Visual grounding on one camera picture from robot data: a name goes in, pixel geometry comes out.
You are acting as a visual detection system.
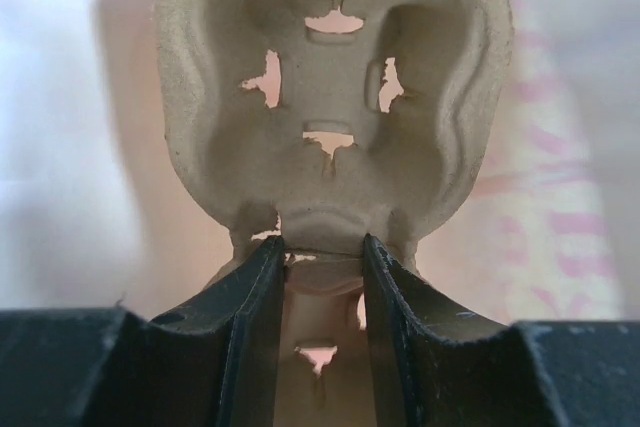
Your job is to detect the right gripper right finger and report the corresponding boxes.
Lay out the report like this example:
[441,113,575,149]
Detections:
[363,236,639,426]

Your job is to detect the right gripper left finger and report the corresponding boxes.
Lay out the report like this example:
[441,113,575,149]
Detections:
[1,236,285,426]

